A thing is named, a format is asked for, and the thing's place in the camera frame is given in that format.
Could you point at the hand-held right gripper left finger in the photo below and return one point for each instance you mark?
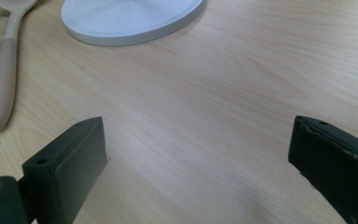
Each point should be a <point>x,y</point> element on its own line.
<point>65,168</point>

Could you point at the white round base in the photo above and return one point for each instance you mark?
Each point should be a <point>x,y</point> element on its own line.
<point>130,18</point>

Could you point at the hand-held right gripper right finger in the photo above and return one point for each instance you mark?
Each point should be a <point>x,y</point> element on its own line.
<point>338,168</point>

